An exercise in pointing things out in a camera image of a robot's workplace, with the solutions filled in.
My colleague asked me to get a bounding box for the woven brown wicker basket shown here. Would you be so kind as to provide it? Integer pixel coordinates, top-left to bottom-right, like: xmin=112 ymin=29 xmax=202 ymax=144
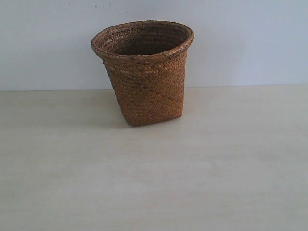
xmin=91 ymin=20 xmax=194 ymax=127

